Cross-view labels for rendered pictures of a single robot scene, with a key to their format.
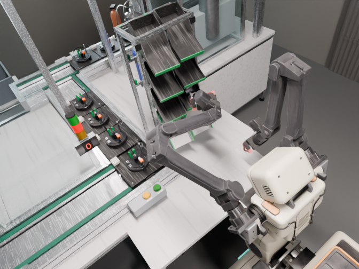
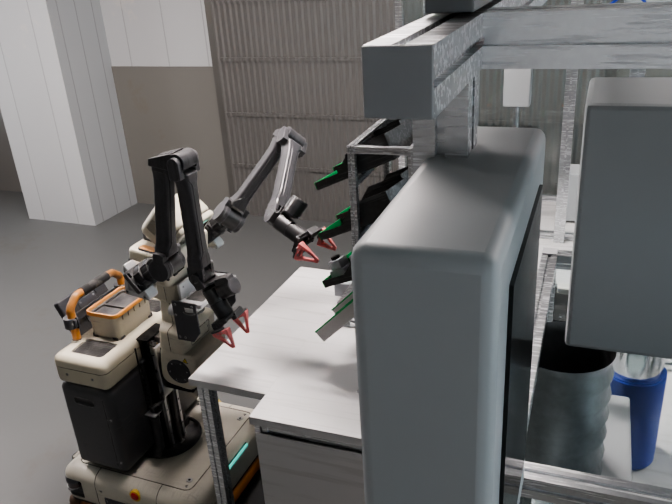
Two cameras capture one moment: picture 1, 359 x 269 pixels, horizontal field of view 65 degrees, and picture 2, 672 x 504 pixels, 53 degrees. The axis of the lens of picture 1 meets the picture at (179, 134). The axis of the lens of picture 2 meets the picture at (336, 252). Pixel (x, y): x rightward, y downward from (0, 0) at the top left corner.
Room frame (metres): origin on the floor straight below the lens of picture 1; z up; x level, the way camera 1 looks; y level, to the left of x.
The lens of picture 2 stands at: (2.75, -1.27, 2.15)
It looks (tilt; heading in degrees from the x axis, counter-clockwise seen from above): 24 degrees down; 144
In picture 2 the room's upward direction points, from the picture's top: 4 degrees counter-clockwise
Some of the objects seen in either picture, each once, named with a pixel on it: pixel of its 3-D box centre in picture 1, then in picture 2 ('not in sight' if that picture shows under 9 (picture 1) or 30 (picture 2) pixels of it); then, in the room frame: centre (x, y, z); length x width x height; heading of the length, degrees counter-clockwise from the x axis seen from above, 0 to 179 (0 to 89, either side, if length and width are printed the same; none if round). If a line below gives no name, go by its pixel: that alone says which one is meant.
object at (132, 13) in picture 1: (135, 25); not in sight; (2.03, 0.18, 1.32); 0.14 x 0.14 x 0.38
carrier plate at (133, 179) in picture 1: (138, 163); not in sight; (1.04, 0.27, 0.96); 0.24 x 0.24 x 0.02; 32
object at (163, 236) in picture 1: (184, 176); (334, 330); (0.97, 0.02, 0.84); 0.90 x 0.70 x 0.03; 120
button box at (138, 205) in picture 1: (147, 198); (351, 278); (0.81, 0.23, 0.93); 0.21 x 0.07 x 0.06; 122
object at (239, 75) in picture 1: (209, 79); not in sight; (2.41, -0.42, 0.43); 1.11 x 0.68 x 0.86; 122
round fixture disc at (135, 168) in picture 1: (137, 161); not in sight; (1.04, 0.27, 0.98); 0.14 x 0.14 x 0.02
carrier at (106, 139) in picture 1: (114, 134); not in sight; (1.25, 0.40, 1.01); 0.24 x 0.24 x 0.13; 32
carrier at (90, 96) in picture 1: (82, 99); not in sight; (1.67, 0.66, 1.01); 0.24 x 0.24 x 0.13; 32
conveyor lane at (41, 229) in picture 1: (94, 195); not in sight; (0.90, 0.54, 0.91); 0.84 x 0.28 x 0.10; 122
